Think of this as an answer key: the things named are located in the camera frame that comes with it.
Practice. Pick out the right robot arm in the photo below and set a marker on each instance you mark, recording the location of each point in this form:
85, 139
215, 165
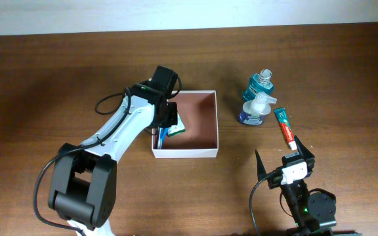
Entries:
313, 210

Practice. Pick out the blue white toothbrush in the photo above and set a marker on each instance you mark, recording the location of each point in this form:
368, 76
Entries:
160, 138

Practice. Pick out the foam handwash pump bottle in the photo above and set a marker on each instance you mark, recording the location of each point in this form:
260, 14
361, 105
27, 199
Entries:
255, 111

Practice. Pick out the green white soap packet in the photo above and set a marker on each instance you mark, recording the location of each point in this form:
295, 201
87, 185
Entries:
177, 128

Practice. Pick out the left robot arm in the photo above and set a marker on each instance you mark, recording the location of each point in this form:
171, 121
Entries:
83, 185

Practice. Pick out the pink open cardboard box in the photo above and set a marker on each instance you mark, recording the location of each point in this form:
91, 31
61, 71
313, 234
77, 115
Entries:
198, 112

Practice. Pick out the teal mouthwash bottle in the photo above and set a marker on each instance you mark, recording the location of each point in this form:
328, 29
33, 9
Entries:
259, 82

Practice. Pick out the red green toothpaste tube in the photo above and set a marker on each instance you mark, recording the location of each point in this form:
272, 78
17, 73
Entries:
283, 121

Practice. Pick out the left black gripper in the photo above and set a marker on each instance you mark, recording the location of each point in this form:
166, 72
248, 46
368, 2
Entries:
172, 118

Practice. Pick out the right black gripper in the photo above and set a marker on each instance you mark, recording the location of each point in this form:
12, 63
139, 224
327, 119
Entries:
308, 157

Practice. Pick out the blue disposable razor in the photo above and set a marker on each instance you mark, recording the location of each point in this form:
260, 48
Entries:
165, 131

